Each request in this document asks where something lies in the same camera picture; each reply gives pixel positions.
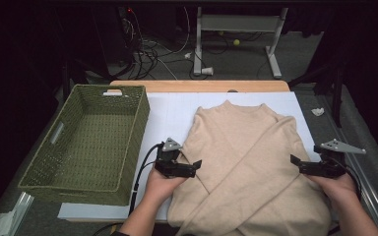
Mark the black computer tower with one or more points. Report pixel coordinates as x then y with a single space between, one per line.
124 32

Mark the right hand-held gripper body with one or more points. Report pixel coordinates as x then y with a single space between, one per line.
331 165

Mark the white floor plug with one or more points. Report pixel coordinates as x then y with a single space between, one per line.
207 71

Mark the beige knit sweater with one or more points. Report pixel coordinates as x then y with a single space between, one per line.
242 164

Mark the crumpled white paper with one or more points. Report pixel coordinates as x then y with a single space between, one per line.
317 111

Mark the small white adapter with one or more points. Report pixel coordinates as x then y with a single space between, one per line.
187 55

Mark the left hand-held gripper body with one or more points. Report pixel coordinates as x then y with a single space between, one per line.
165 164

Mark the black metal stand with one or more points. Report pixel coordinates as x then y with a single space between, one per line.
336 95

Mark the yellow tennis ball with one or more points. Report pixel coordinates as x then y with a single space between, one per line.
236 42

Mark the green woven basket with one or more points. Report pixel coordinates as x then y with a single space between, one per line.
92 144

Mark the person's right hand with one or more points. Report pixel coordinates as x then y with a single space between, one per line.
339 190

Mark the short aluminium rail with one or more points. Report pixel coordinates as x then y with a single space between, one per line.
16 209

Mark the person's left hand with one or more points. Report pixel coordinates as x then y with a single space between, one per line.
162 190

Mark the long aluminium rail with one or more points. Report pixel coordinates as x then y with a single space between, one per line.
374 196

